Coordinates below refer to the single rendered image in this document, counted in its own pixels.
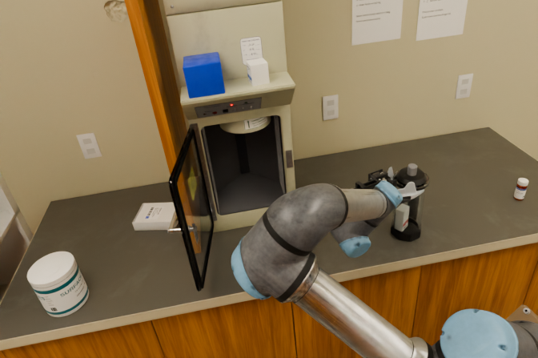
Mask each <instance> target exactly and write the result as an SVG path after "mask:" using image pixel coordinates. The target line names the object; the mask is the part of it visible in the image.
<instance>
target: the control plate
mask: <svg viewBox="0 0 538 358"><path fill-rule="evenodd" d="M261 100H262V97H260V98H255V99H245V100H239V101H234V102H228V103H219V104H214V105H208V106H203V107H195V112H196V114H197V117H198V118H203V117H208V116H214V115H213V114H212V112H215V111H216V112H217V114H215V115H223V114H229V113H234V112H240V111H249V110H254V109H259V108H261ZM245 102H248V103H245ZM231 104H234V105H233V106H230V105H231ZM250 106H252V108H250ZM242 107H244V108H243V109H242ZM226 109H228V112H226V113H223V110H226ZM234 109H236V110H234ZM203 114H206V115H203Z"/></svg>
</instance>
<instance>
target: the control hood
mask: <svg viewBox="0 0 538 358"><path fill-rule="evenodd" d="M269 80H270V83H267V84H263V85H258V86H252V85H251V84H250V82H249V81H248V77H246V78H236V79H230V80H225V81H224V87H225V93H224V94H219V95H209V96H203V97H198V98H192V99H190V98H189V95H188V91H187V87H186V86H182V88H181V100H180V102H181V105H182V108H183V111H184V113H185V115H186V117H187V119H188V120H192V119H201V118H198V117H197V114H196V112H195V107H203V106H208V105H214V104H219V103H228V102H234V101H239V100H245V99H255V98H260V97H262V100H261V108H260V109H263V108H268V107H278V106H283V105H289V104H291V101H292V98H293V94H294V92H295V83H294V82H293V80H292V78H291V76H290V75H289V74H288V73H287V72H286V71H284V72H279V73H273V74H269Z"/></svg>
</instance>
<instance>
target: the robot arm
mask: <svg viewBox="0 0 538 358"><path fill-rule="evenodd" d="M376 172H379V173H377V174H375V175H373V174H374V173H376ZM393 176H394V174H393V170H392V167H389V169H388V171H387V172H386V171H383V169H380V170H378V171H374V172H372V173H369V174H368V182H366V183H361V182H360V181H358V182H355V188H351V189H340V188H339V187H337V186H336V185H334V184H330V183H317V184H312V185H307V186H305V187H300V188H297V189H295V190H293V191H290V192H288V193H287V194H285V195H282V196H281V197H279V198H278V199H277V200H276V201H275V202H274V203H272V204H271V205H270V207H269V208H268V209H267V210H266V212H265V213H264V214H263V215H262V217H261V218H260V219H259V220H258V221H257V223H256V224H255V225H254V226H253V228H252V229H251V230H250V231H249V232H248V233H247V234H246V235H245V236H244V237H243V238H242V239H241V240H240V242H239V245H238V246H237V247H236V249H235V250H234V251H233V253H232V256H231V268H232V270H233V273H234V276H235V278H236V280H237V282H238V283H239V285H240V286H241V288H242V289H243V290H244V291H245V292H246V293H247V294H249V295H250V296H252V297H254V298H256V299H261V300H265V299H268V298H270V297H271V296H273V297H274V298H275V299H277V300H278V301H279V302H280V303H281V304H283V303H288V302H293V303H294V304H296V305H297V306H298V307H300V308H301V309H302V310H304V311H305V312H306V313H307V314H308V315H309V316H311V317H312V318H313V319H315V320H316V321H317V322H319V323H320V324H321V325H323V326H324V327H325V328H326V329H327V330H328V331H330V332H331V333H332V334H334V335H335V336H336V337H338V338H339V339H340V340H342V341H343V342H344V343H345V344H346V345H347V346H349V347H350V348H351V349H353V350H354V351H355V352H357V353H358V354H359V355H361V356H362V357H363V358H538V324H537V323H534V322H531V321H527V320H515V321H508V320H506V319H503V318H502V317H500V316H498V315H497V314H495V313H492V312H488V311H484V310H479V309H464V310H461V311H458V312H456V313H454V314H453V315H451V316H450V317H449V318H448V319H447V320H446V322H445V323H444V326H443V327H442V331H443V332H442V336H440V340H438V341H437V342H436V343H435V344H433V345H432V346H431V345H430V344H428V343H427V342H426V341H425V340H423V339H421V338H419V337H412V338H408V337H407V336H405V335H404V334H403V333H402V332H401V331H400V330H398V329H397V328H396V327H394V326H393V325H392V324H390V323H389V322H388V321H387V320H385V319H384V318H383V317H382V316H381V315H379V314H378V313H377V312H375V311H374V310H373V309H372V308H370V307H369V306H367V305H366V304H365V303H364V302H363V301H362V300H360V299H359V298H358V297H356V296H355V295H354V294H352V293H351V292H350V291H348V290H347V289H346V288H345V287H344V286H343V285H341V284H340V283H339V282H337V281H336V280H335V279H333V278H332V277H331V276H329V275H328V274H327V273H326V272H325V271H324V270H322V269H321V268H320V267H318V264H317V259H316V255H315V254H314V253H313V252H312V250H313V249H314V248H315V247H316V245H317V244H318V243H319V242H320V241H321V240H322V239H323V237H324V236H325V235H327V234H328V233H329V232H330V233H331V234H332V235H333V237H334V238H335V240H336V241H337V243H338V244H339V246H340V247H341V248H342V250H343V251H344V253H346V255H347V256H349V257H351V258H356V257H359V256H361V255H362V254H364V253H365V252H366V251H367V250H368V249H369V247H370V246H371V241H370V240H369V238H368V236H369V235H370V234H371V233H372V232H373V231H374V230H375V229H376V228H377V227H378V226H379V225H380V224H381V223H382V222H383V220H384V219H385V218H386V217H387V216H388V215H389V214H390V213H391V212H392V211H393V210H394V209H396V208H397V206H398V205H399V204H401V203H405V202H407V201H410V200H411V199H414V198H415V197H417V196H418V195H420V194H422V193H423V192H424V189H423V190H421V191H416V186H415V184H414V183H413V182H409V183H408V184H407V185H406V187H405V188H401V189H398V190H397V189H396V188H395V186H396V184H397V179H395V180H393Z"/></svg>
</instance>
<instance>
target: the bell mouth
mask: <svg viewBox="0 0 538 358"><path fill-rule="evenodd" d="M270 121H271V116H267V117H261V118H256V119H247V120H241V121H236V122H231V123H221V124H220V127H221V128H222V129H223V130H224V131H226V132H230V133H234V134H246V133H251V132H255V131H259V130H261V129H263V128H264V127H266V126H267V125H268V124H269V123H270Z"/></svg>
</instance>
